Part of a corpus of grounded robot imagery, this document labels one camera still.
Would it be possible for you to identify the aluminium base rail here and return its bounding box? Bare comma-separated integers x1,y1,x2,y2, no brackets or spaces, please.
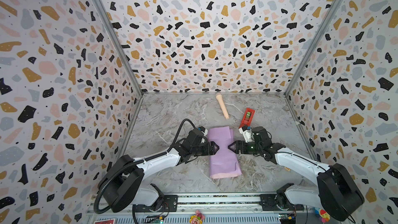
84,192,324,224

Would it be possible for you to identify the rainbow flower toy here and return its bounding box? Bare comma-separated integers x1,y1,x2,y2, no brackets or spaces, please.
316,209,331,224

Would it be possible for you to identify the red tape dispenser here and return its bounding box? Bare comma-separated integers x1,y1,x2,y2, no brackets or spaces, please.
239,108,255,128

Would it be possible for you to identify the pink wrapping paper sheet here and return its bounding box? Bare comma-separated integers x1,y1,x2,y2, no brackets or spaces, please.
208,127,242,179

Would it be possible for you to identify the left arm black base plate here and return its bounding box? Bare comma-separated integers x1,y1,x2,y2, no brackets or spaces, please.
135,195,178,213

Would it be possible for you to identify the black corrugated cable hose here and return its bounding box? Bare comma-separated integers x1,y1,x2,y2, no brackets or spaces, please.
93,118,198,215

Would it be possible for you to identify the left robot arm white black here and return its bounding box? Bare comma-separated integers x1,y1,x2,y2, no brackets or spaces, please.
93,127,220,214

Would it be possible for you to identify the aluminium corner post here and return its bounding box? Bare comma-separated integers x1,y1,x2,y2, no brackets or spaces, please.
79,0,144,97
284,0,343,98

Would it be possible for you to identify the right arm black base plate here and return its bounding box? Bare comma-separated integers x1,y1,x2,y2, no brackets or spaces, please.
259,194,305,211

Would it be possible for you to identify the pink yellow flower toy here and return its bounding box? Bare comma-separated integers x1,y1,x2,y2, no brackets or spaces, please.
189,211,205,224

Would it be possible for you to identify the aluminium corner post left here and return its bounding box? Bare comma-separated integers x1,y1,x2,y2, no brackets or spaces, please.
79,0,144,97

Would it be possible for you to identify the beige toy microphone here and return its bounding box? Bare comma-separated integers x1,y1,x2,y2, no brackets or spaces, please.
216,93,230,120

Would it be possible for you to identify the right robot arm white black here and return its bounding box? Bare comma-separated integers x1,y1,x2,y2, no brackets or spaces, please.
228,125,364,222

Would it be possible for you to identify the aluminium corner post right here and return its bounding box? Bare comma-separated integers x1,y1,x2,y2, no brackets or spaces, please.
284,0,343,98

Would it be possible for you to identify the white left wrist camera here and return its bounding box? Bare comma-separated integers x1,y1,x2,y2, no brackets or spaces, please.
198,126,208,136

